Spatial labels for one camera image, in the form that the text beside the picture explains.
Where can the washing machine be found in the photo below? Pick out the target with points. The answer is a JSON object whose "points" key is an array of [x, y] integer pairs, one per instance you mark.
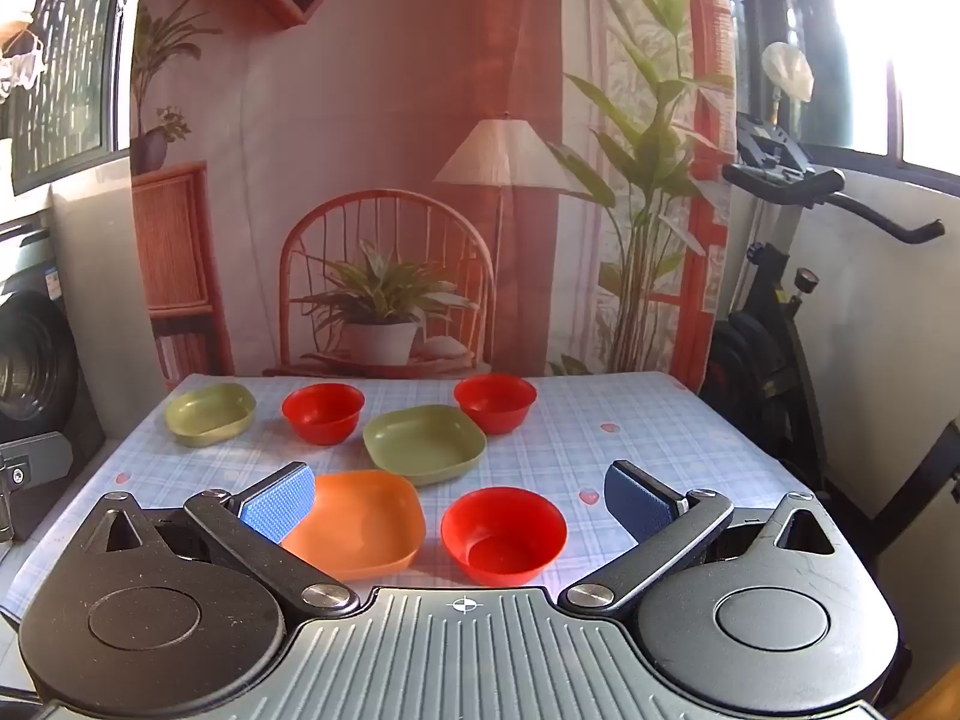
{"points": [[30, 367]]}

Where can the small olive green plate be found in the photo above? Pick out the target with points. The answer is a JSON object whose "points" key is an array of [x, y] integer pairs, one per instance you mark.
{"points": [[210, 412]]}

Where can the barred window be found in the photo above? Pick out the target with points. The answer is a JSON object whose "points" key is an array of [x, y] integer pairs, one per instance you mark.
{"points": [[67, 52]]}

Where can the blue plaid tablecloth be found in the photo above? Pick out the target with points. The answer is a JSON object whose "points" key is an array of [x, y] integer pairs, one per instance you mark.
{"points": [[562, 457]]}

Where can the red plastic bowl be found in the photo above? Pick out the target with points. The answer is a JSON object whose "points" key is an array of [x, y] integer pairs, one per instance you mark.
{"points": [[322, 412], [502, 540], [495, 401]]}

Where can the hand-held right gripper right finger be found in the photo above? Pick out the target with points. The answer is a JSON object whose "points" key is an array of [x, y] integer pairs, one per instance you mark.
{"points": [[634, 501]]}

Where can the printed backdrop cloth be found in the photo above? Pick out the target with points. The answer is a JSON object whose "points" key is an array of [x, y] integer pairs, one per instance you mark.
{"points": [[375, 127]]}

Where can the large green square plate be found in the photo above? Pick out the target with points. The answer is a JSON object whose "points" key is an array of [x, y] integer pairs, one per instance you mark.
{"points": [[424, 442]]}

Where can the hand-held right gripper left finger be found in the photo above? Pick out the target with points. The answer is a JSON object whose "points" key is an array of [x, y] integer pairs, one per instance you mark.
{"points": [[281, 504]]}

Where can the orange square plate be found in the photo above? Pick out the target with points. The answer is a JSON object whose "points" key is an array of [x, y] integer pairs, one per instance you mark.
{"points": [[360, 529]]}

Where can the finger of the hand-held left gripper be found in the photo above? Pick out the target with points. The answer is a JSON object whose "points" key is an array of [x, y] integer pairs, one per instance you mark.
{"points": [[37, 457]]}

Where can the hanging white clothes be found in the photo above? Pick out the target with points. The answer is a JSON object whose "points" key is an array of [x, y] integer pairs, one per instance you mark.
{"points": [[22, 71]]}

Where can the bright window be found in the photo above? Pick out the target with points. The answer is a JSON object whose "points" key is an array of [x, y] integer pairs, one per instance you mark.
{"points": [[922, 52]]}

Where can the white plastic bag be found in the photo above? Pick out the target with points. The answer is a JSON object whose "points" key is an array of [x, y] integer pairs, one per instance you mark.
{"points": [[787, 71]]}

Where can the black exercise bike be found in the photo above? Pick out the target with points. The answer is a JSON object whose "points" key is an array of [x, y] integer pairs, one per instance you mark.
{"points": [[757, 360]]}

